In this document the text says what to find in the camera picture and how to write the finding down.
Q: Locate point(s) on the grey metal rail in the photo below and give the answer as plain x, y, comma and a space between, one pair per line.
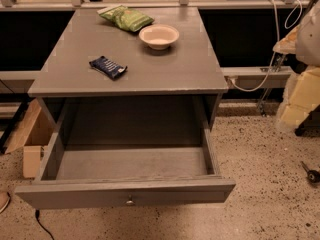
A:
256, 77

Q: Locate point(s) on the grey open top drawer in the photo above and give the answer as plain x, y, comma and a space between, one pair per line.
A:
155, 148

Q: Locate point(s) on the grey wooden cabinet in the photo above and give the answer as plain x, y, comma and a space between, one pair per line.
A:
188, 68

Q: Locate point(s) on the green chip bag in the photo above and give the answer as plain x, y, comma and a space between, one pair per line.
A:
125, 18

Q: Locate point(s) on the round white floor object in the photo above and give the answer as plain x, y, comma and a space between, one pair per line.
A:
4, 200

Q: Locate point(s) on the metal drawer knob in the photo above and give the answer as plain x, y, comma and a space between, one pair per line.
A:
130, 201

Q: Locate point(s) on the blue rxbar blueberry bar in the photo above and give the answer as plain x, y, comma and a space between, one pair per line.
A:
108, 67

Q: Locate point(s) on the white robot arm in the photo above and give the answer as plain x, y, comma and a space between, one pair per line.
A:
308, 37

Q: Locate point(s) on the black caster wheel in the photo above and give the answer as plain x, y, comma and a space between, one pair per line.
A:
313, 176

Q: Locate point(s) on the wooden box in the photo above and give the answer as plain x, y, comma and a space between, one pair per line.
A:
31, 136

